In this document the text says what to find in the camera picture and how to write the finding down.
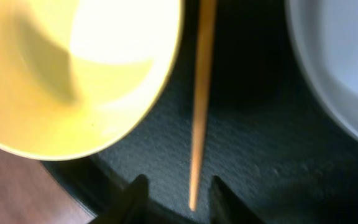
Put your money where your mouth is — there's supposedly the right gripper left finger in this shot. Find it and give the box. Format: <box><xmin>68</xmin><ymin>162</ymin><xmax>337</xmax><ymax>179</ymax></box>
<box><xmin>89</xmin><ymin>174</ymin><xmax>149</xmax><ymax>224</ymax></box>

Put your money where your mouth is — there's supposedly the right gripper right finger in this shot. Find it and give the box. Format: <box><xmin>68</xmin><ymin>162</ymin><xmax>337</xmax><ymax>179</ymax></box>
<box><xmin>209</xmin><ymin>175</ymin><xmax>264</xmax><ymax>224</ymax></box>

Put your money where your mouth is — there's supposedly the yellow bowl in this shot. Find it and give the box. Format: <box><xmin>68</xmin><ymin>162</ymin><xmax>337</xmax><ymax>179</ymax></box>
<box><xmin>0</xmin><ymin>0</ymin><xmax>185</xmax><ymax>161</ymax></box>

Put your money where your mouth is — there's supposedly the wooden chopstick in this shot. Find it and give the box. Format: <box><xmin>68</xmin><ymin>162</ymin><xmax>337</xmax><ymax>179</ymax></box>
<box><xmin>188</xmin><ymin>0</ymin><xmax>218</xmax><ymax>212</ymax></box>

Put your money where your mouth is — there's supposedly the round black serving tray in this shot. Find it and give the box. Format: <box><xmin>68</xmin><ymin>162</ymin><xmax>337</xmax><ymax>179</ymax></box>
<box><xmin>44</xmin><ymin>1</ymin><xmax>358</xmax><ymax>223</ymax></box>

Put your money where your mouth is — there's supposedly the pale grey plate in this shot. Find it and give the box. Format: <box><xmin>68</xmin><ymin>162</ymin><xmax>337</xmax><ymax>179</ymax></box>
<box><xmin>285</xmin><ymin>0</ymin><xmax>358</xmax><ymax>140</ymax></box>

